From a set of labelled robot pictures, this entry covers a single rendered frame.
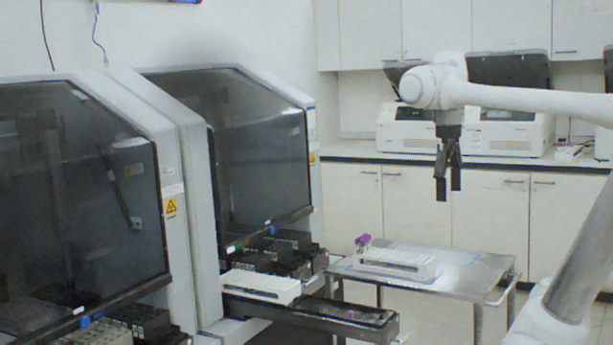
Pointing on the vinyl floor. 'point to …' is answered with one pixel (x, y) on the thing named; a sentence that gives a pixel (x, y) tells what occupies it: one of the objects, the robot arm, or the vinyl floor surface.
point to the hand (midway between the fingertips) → (448, 192)
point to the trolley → (479, 280)
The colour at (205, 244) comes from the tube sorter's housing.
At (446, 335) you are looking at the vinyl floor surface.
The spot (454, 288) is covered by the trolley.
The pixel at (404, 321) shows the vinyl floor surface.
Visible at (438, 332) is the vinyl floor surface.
